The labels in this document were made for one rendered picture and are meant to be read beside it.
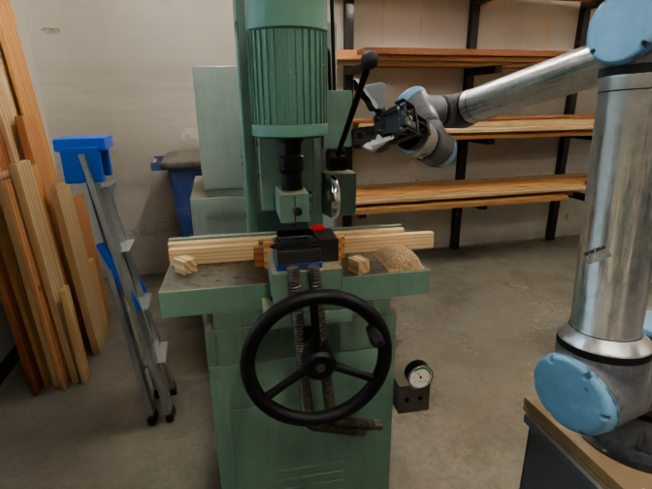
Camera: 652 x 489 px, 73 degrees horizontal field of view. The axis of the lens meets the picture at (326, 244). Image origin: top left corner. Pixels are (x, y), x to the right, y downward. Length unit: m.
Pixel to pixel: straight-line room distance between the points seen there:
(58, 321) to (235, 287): 1.49
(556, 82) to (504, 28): 3.06
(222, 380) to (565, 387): 0.70
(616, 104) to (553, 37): 3.58
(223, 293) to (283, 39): 0.54
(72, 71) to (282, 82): 2.64
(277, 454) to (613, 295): 0.82
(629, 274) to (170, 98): 3.02
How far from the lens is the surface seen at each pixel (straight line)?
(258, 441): 1.18
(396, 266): 1.03
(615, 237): 0.84
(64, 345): 2.41
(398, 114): 1.00
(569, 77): 1.07
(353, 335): 1.05
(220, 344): 1.02
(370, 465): 1.30
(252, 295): 0.97
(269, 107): 0.98
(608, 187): 0.83
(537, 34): 4.30
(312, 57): 1.00
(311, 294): 0.78
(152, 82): 3.42
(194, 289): 0.97
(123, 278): 1.80
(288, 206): 1.03
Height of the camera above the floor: 1.27
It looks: 18 degrees down
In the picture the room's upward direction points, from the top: straight up
